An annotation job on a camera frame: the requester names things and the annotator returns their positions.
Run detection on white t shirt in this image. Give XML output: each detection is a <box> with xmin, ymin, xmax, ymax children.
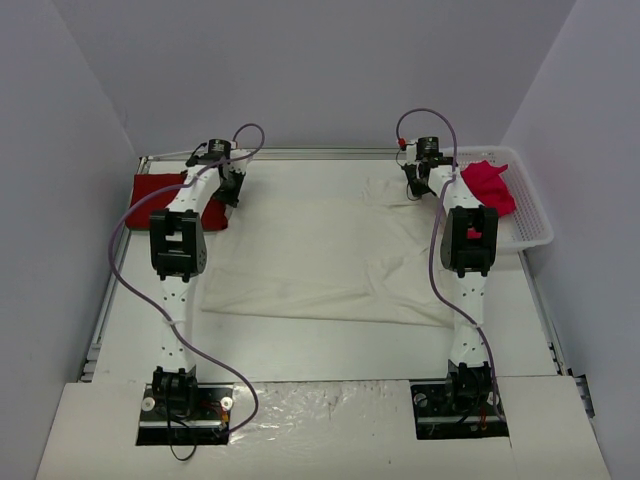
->
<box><xmin>200</xmin><ymin>179</ymin><xmax>453</xmax><ymax>328</ymax></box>

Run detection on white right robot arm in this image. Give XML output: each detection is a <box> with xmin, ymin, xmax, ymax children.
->
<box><xmin>398</xmin><ymin>136</ymin><xmax>498</xmax><ymax>413</ymax></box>

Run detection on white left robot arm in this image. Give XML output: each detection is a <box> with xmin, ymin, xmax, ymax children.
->
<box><xmin>150</xmin><ymin>139</ymin><xmax>247</xmax><ymax>418</ymax></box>

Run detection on folded red t shirt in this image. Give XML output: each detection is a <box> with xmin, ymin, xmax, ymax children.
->
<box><xmin>125</xmin><ymin>172</ymin><xmax>228</xmax><ymax>232</ymax></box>

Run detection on pink t shirt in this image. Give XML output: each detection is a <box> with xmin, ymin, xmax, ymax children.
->
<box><xmin>461</xmin><ymin>160</ymin><xmax>516</xmax><ymax>217</ymax></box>

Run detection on white plastic basket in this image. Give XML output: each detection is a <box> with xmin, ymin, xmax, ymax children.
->
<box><xmin>457</xmin><ymin>146</ymin><xmax>554</xmax><ymax>254</ymax></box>

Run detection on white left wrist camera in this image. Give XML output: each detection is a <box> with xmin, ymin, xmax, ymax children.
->
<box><xmin>228</xmin><ymin>149</ymin><xmax>253</xmax><ymax>175</ymax></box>

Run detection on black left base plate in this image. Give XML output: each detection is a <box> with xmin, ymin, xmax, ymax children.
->
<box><xmin>136</xmin><ymin>384</ymin><xmax>234</xmax><ymax>447</ymax></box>

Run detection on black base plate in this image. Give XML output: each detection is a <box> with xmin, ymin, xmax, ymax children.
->
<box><xmin>136</xmin><ymin>384</ymin><xmax>234</xmax><ymax>447</ymax></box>
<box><xmin>410</xmin><ymin>380</ymin><xmax>509</xmax><ymax>441</ymax></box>

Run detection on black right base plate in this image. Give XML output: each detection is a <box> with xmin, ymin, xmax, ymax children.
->
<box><xmin>410</xmin><ymin>380</ymin><xmax>509</xmax><ymax>441</ymax></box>

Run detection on black cable loop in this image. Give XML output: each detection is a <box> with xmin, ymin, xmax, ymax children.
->
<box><xmin>167</xmin><ymin>437</ymin><xmax>199</xmax><ymax>464</ymax></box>

